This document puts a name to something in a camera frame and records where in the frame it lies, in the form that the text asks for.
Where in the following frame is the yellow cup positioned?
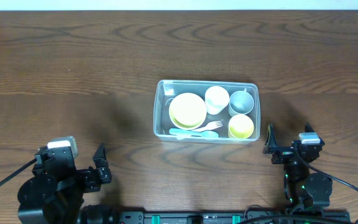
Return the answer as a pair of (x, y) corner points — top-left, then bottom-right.
(228, 114), (254, 139)

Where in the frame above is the grey cup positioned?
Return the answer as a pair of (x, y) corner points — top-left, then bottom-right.
(228, 91), (254, 117)

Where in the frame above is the pale pink plastic fork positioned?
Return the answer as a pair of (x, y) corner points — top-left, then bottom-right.
(193, 121), (223, 132)

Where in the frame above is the white cup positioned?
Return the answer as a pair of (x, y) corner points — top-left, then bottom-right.
(204, 86), (229, 115)

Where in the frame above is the pale green plastic spoon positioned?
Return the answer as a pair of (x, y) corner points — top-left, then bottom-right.
(169, 128), (219, 138)

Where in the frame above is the yellow bowl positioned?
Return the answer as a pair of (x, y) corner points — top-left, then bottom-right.
(168, 93), (207, 130)

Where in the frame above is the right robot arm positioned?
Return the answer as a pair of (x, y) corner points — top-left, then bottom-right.
(262, 124), (333, 212)

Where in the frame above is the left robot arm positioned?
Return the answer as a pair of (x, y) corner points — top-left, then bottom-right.
(17, 136), (118, 224)

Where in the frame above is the clear plastic container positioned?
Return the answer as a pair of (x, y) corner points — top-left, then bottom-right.
(153, 80), (261, 145)

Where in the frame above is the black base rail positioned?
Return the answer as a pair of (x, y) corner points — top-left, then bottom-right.
(75, 205), (351, 224)

